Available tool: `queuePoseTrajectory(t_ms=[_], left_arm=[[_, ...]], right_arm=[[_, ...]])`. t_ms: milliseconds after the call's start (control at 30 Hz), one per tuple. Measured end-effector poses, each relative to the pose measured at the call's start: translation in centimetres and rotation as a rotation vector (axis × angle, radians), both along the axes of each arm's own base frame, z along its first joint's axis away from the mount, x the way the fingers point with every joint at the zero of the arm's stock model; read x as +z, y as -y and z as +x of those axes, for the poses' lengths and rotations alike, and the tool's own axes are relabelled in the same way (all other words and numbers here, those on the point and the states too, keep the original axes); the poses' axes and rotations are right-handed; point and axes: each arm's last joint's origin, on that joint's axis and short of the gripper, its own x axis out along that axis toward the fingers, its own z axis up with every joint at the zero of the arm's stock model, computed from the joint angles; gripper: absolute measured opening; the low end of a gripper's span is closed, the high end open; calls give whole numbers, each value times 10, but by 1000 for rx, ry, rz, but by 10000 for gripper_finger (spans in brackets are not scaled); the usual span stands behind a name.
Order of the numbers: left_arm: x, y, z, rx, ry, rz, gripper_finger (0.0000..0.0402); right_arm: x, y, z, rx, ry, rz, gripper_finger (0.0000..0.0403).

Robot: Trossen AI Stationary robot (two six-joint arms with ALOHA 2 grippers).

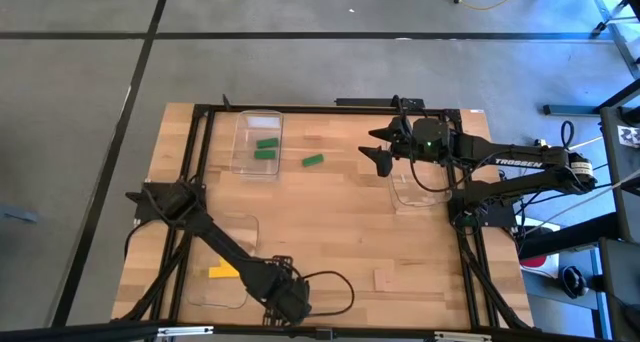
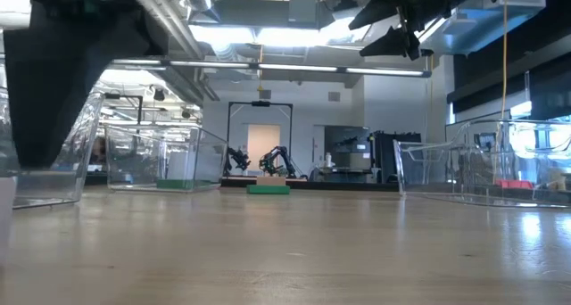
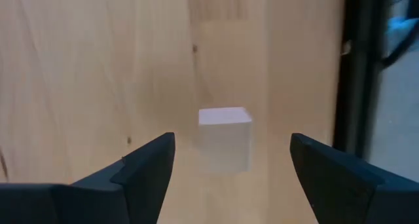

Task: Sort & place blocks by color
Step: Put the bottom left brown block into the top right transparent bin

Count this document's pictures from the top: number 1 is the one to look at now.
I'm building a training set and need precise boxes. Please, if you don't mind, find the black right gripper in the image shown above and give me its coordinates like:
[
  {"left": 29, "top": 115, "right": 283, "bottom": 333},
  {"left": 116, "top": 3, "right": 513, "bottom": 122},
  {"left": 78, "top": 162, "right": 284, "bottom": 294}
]
[{"left": 357, "top": 115, "right": 452, "bottom": 179}]

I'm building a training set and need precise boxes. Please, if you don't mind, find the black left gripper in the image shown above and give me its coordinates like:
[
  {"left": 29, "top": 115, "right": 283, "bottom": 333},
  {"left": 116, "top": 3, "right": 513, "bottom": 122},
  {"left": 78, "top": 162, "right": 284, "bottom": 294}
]
[{"left": 244, "top": 255, "right": 312, "bottom": 327}]

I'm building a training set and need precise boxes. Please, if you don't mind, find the yellow block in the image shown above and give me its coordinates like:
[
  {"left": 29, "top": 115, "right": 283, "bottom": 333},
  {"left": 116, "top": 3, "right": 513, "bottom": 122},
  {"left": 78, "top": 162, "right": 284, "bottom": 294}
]
[{"left": 208, "top": 256, "right": 241, "bottom": 280}]

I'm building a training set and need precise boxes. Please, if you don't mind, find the clear plastic bin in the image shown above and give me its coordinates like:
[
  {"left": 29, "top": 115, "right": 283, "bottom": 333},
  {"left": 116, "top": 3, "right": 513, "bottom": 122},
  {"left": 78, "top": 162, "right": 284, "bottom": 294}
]
[
  {"left": 230, "top": 109, "right": 285, "bottom": 177},
  {"left": 185, "top": 211, "right": 261, "bottom": 311},
  {"left": 387, "top": 156, "right": 454, "bottom": 216}
]

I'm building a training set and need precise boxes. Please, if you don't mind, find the red round seat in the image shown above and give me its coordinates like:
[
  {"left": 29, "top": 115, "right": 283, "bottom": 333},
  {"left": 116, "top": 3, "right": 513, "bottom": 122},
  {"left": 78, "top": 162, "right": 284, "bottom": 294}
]
[{"left": 519, "top": 254, "right": 549, "bottom": 271}]

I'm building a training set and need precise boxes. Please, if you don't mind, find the black metal stand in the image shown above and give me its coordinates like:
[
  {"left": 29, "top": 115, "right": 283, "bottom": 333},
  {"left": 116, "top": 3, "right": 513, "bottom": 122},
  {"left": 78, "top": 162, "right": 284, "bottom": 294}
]
[{"left": 517, "top": 76, "right": 640, "bottom": 342}]

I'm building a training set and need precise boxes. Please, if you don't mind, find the black rounded device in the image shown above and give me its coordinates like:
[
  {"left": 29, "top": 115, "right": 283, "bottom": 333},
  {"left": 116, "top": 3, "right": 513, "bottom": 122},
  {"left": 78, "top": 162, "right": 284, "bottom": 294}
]
[{"left": 559, "top": 264, "right": 591, "bottom": 301}]

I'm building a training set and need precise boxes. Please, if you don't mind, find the black and white marker tag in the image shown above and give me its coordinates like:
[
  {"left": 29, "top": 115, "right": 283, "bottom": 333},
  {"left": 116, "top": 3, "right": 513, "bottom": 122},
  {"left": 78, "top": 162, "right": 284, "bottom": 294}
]
[{"left": 616, "top": 124, "right": 640, "bottom": 149}]

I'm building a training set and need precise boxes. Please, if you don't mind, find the grey-blue floor tape piece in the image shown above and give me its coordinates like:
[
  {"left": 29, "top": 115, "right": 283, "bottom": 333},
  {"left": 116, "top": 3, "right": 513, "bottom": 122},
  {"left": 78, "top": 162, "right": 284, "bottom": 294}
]
[{"left": 0, "top": 203, "right": 40, "bottom": 225}]

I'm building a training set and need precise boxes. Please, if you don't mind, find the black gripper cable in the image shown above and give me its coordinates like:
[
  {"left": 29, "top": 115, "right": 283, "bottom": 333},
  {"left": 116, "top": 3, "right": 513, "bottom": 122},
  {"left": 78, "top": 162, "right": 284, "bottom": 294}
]
[
  {"left": 299, "top": 270, "right": 357, "bottom": 318},
  {"left": 408, "top": 154, "right": 454, "bottom": 194}
]

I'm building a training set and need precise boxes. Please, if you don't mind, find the black aluminium table frame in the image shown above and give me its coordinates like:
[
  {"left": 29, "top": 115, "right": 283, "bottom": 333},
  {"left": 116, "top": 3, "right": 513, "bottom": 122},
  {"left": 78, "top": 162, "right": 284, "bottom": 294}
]
[{"left": 114, "top": 94, "right": 534, "bottom": 342}]

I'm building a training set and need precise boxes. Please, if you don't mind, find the silver metal bracket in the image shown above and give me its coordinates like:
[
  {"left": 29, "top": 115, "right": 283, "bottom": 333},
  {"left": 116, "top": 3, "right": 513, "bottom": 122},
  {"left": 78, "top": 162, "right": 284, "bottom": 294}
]
[
  {"left": 433, "top": 330, "right": 495, "bottom": 342},
  {"left": 156, "top": 324, "right": 215, "bottom": 339}
]

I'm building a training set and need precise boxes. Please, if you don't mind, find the white cable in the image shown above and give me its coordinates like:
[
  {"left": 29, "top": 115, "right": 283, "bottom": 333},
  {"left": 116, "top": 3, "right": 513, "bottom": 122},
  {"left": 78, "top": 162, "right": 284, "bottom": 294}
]
[{"left": 519, "top": 167, "right": 640, "bottom": 236}]

